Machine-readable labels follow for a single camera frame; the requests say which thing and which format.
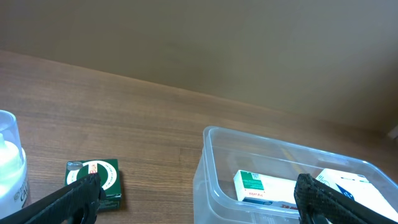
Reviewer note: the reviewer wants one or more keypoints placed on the white green medicine box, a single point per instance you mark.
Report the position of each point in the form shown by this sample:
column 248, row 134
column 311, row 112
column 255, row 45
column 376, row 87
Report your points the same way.
column 264, row 190

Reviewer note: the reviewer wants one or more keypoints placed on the small green square box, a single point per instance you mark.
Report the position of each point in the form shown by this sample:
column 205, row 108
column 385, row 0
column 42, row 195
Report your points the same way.
column 108, row 170

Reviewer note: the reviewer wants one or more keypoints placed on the white spray bottle clear cap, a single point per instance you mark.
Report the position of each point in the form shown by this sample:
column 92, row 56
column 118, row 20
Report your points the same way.
column 15, row 189

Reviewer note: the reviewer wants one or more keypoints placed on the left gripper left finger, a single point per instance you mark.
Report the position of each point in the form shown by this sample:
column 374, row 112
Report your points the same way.
column 77, row 202

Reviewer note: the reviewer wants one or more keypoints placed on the white plaster box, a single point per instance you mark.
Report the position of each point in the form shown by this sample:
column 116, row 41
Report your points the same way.
column 358, row 188

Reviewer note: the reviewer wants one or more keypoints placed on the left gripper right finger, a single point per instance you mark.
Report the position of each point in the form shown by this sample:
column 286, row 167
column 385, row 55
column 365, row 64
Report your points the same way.
column 318, row 203

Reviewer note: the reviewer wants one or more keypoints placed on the clear plastic container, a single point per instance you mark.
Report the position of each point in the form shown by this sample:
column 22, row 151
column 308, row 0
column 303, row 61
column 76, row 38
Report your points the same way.
column 225, row 151

